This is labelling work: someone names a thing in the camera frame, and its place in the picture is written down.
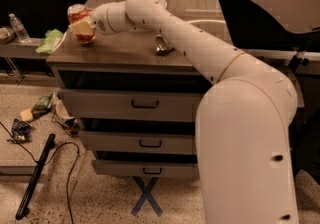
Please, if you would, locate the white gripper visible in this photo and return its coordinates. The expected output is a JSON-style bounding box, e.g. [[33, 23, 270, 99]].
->
[[69, 2, 146, 36]]

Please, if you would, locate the red coke can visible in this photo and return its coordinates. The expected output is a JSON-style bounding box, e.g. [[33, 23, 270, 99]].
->
[[67, 4, 96, 45]]

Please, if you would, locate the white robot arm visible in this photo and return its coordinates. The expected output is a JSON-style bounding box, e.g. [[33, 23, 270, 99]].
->
[[69, 0, 299, 224]]

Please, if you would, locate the small bowl on shelf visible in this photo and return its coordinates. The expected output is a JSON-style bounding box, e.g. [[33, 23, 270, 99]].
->
[[0, 27, 15, 45]]

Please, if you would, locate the white bowl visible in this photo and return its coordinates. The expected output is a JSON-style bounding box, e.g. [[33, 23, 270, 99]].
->
[[156, 0, 167, 8]]

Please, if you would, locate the clear plastic water bottle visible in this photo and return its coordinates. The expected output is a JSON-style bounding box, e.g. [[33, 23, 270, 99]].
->
[[9, 13, 30, 43]]

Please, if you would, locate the green snack bag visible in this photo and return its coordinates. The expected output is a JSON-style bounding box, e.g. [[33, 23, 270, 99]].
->
[[31, 94, 53, 119]]

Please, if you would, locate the grey drawer cabinet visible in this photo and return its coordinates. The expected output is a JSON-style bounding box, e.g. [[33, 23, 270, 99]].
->
[[46, 0, 241, 180]]

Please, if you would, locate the yellow sponge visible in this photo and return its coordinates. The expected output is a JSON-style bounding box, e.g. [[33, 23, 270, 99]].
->
[[20, 109, 34, 122]]

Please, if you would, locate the blue chip bag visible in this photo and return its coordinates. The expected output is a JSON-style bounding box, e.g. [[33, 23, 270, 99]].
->
[[9, 119, 31, 143]]

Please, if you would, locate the black bar on floor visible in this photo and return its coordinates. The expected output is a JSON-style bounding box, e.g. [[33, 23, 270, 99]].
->
[[15, 134, 55, 220]]

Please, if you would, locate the blue tape cross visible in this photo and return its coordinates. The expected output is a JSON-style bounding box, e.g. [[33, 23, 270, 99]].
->
[[131, 176, 163, 217]]

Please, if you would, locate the black office chair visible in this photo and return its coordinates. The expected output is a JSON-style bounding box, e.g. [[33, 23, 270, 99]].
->
[[294, 109, 320, 185]]

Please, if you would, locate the top drawer with handle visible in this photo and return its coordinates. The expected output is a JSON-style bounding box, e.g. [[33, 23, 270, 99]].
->
[[59, 89, 201, 122]]

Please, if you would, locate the drawer with handle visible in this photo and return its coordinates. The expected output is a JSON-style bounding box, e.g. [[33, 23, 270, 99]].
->
[[59, 89, 201, 122], [92, 160, 199, 179], [79, 131, 196, 155]]

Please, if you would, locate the wire basket on floor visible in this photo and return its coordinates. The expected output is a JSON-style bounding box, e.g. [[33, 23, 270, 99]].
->
[[51, 100, 80, 137]]

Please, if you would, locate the middle drawer with handle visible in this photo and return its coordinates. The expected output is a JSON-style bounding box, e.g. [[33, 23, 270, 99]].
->
[[79, 131, 196, 155]]

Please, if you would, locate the bottom drawer with handle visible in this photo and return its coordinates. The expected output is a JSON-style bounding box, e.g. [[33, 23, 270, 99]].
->
[[92, 160, 199, 179]]

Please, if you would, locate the black cable on floor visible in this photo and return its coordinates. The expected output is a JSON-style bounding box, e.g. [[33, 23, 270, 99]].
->
[[0, 121, 81, 224]]

